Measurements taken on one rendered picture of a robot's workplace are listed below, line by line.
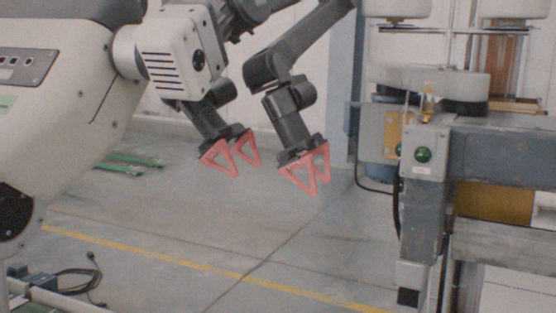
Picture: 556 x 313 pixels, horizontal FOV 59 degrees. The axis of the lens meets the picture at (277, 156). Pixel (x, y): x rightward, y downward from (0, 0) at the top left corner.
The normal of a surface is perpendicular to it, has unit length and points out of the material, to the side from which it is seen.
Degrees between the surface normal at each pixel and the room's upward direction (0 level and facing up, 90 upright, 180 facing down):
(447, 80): 90
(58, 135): 115
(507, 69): 90
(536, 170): 90
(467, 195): 90
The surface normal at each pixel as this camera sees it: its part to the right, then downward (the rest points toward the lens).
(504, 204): -0.43, 0.20
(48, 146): 0.59, 0.58
